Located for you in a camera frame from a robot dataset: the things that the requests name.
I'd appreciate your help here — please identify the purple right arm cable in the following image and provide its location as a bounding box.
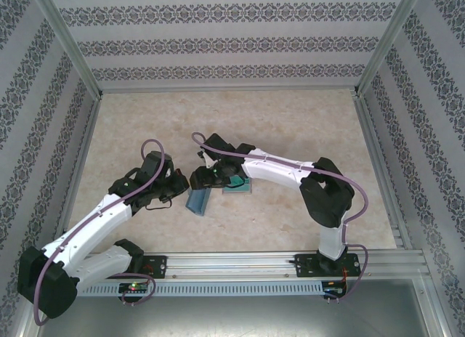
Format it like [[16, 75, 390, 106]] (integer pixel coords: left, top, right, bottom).
[[191, 132, 368, 251]]

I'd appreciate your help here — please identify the grey metal sheet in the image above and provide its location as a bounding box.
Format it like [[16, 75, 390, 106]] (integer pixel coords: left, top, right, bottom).
[[21, 278, 448, 337]]

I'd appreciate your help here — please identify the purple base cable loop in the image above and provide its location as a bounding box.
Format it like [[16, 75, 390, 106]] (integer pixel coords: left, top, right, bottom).
[[121, 273, 157, 307], [339, 243, 371, 302]]

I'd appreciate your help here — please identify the aluminium frame post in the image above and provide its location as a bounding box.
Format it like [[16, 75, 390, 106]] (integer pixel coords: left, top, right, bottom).
[[354, 0, 426, 97], [34, 0, 105, 98]]

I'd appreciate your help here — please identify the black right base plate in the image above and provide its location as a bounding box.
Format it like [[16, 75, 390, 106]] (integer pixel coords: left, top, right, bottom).
[[294, 253, 361, 280]]

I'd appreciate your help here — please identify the thin black cable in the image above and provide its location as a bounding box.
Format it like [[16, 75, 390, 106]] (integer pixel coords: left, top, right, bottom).
[[143, 197, 174, 211]]

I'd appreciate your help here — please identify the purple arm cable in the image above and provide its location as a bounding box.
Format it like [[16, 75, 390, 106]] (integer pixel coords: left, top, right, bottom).
[[191, 132, 368, 251], [34, 138, 174, 327]]

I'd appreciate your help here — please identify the blue-grey cloth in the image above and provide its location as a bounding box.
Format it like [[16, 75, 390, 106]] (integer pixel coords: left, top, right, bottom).
[[185, 189, 214, 218]]

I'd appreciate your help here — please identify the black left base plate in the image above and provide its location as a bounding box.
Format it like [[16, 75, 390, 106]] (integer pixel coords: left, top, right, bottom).
[[139, 255, 169, 280]]

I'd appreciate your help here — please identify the small controller board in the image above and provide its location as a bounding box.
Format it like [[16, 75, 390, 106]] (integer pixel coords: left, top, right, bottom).
[[322, 283, 348, 300]]

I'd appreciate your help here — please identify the aluminium side frame rail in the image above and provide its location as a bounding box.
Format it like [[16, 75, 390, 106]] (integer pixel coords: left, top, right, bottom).
[[354, 93, 413, 250]]

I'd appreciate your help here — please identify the aluminium mounting rail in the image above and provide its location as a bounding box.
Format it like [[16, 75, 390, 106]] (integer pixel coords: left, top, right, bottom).
[[81, 252, 426, 280]]

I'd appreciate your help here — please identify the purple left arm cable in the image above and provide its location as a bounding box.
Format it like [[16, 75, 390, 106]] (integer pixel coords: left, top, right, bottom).
[[34, 138, 174, 327]]

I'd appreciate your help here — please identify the white slotted cable duct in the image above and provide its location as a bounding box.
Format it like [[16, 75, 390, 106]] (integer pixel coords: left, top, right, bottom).
[[78, 280, 325, 299]]

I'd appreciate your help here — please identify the clear acrylic card box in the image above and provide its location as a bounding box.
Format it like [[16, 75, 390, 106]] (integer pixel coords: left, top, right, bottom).
[[222, 175, 254, 198]]

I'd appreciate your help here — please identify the controller board green light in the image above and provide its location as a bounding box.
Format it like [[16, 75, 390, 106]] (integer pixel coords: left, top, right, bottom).
[[118, 281, 153, 295]]

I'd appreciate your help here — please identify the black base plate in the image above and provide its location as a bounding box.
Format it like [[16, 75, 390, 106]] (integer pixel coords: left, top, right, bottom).
[[139, 255, 169, 280], [294, 253, 361, 280]]

